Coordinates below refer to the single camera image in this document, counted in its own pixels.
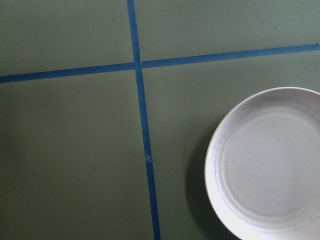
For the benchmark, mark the pink plate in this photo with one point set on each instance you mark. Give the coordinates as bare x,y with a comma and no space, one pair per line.
262,166

